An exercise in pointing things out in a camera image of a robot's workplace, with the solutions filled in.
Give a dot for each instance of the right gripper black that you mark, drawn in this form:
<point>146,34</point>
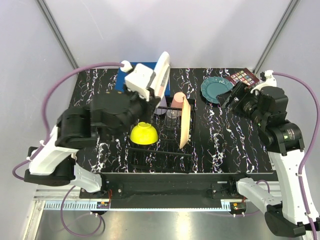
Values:
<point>240,91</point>

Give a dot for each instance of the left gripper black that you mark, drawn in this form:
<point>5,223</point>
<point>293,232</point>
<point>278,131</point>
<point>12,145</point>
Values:
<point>149,105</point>

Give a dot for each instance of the teal scalloped plate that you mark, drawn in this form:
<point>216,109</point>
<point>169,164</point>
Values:
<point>214,86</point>

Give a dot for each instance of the peach floral plate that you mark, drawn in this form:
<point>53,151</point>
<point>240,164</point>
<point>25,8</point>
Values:
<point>185,123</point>

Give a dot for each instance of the white watermelon pattern plate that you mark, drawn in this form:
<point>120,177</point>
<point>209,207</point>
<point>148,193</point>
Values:
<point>161,75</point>

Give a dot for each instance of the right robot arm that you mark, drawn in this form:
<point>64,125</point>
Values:
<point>290,215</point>

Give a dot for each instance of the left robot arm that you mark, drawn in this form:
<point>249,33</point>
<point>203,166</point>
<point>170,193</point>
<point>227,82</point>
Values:
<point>106,117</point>

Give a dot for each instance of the lilac plastic cup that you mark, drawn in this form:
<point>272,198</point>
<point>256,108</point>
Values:
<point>162,108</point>

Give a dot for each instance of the yellow bowl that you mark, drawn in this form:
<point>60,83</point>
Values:
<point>144,134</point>

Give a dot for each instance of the clear drinking glass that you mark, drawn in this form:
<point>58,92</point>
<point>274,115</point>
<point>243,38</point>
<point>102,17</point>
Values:
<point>172,118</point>

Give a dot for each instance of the pink plastic cup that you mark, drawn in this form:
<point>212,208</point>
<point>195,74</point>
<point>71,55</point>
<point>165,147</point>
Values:
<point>177,101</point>

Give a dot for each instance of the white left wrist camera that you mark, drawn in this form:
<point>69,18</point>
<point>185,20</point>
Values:
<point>138,78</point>

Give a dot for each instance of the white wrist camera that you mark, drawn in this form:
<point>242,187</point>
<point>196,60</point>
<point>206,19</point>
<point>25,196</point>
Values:
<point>138,78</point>
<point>270,81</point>

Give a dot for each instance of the blue ring binder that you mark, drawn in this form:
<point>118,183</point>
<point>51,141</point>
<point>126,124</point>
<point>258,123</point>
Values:
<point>120,79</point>

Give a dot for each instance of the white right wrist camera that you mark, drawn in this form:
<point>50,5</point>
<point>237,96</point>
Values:
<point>270,81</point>

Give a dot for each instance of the black wire dish rack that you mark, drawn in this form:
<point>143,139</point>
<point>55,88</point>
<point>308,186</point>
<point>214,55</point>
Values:
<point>165,155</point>

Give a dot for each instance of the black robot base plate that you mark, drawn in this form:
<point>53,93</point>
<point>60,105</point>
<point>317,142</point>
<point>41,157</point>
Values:
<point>167,190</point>

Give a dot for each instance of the aluminium rail frame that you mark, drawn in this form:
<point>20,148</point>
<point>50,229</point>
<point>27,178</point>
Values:
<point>67,172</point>

